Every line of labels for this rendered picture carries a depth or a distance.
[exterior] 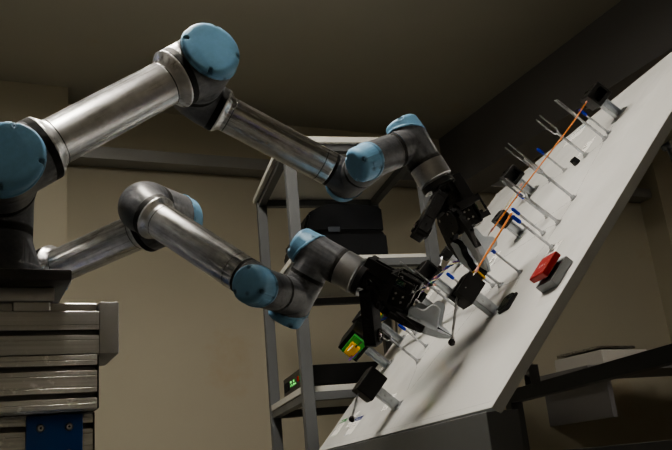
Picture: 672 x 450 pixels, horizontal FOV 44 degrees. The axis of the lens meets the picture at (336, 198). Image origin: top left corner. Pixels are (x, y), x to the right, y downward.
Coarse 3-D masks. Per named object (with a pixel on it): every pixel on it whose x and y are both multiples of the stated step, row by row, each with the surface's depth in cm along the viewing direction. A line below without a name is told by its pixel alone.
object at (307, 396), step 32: (256, 192) 312; (288, 192) 261; (320, 192) 315; (384, 192) 315; (288, 224) 260; (384, 256) 265; (416, 256) 268; (384, 352) 311; (352, 384) 249; (288, 416) 292
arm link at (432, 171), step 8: (432, 160) 169; (440, 160) 170; (416, 168) 170; (424, 168) 169; (432, 168) 168; (440, 168) 169; (448, 168) 170; (416, 176) 170; (424, 176) 169; (432, 176) 168; (440, 176) 169; (424, 184) 169
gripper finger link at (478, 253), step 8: (464, 232) 165; (464, 240) 166; (480, 240) 166; (488, 240) 166; (496, 240) 167; (472, 248) 164; (480, 248) 164; (488, 248) 165; (480, 256) 164; (488, 264) 164
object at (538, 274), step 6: (546, 258) 142; (552, 258) 139; (558, 258) 140; (540, 264) 142; (546, 264) 139; (552, 264) 139; (540, 270) 140; (546, 270) 138; (552, 270) 140; (534, 276) 141; (540, 276) 139; (546, 276) 138; (534, 282) 142
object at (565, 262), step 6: (564, 258) 140; (558, 264) 140; (564, 264) 139; (570, 264) 139; (558, 270) 138; (564, 270) 139; (552, 276) 138; (558, 276) 138; (540, 282) 142; (546, 282) 139; (552, 282) 138; (558, 282) 138; (540, 288) 142; (546, 288) 140
